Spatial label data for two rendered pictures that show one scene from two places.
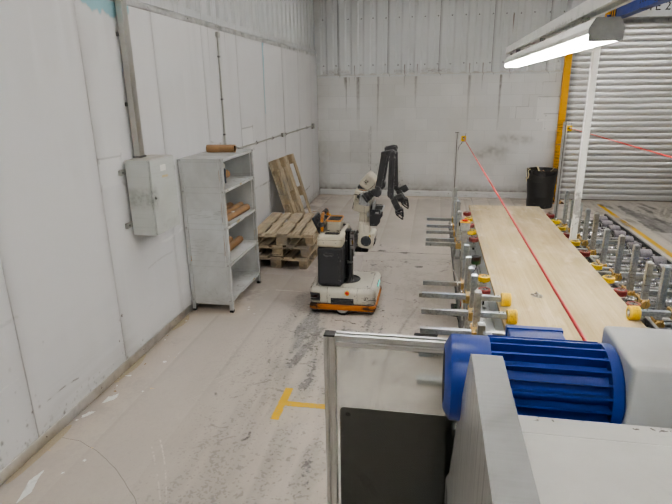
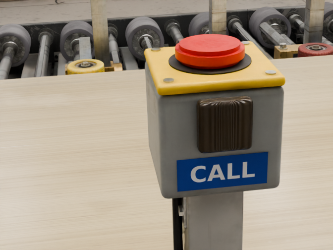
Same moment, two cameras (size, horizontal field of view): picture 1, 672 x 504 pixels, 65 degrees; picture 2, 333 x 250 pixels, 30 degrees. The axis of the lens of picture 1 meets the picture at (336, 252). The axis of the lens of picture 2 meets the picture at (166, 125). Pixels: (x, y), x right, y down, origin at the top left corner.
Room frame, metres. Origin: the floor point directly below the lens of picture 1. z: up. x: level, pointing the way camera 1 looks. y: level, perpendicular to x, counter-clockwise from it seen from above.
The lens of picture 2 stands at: (3.85, -0.63, 1.34)
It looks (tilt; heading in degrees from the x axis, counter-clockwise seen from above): 24 degrees down; 253
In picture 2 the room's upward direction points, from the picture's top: 2 degrees counter-clockwise
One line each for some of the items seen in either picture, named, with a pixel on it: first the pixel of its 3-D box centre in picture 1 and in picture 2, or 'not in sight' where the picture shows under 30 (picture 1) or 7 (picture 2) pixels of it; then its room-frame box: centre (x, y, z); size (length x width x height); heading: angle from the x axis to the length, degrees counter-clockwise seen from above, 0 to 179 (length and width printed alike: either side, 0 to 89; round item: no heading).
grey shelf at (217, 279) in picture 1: (223, 227); not in sight; (5.38, 1.19, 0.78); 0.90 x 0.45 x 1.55; 170
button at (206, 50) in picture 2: not in sight; (209, 56); (3.72, -0.95, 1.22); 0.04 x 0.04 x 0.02
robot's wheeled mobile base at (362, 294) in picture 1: (347, 289); not in sight; (5.10, -0.11, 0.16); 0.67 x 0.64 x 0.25; 80
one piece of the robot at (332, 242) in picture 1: (337, 250); not in sight; (5.11, -0.02, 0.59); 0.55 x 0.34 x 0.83; 170
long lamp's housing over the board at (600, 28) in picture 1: (541, 51); not in sight; (3.17, -1.18, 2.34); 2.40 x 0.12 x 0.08; 170
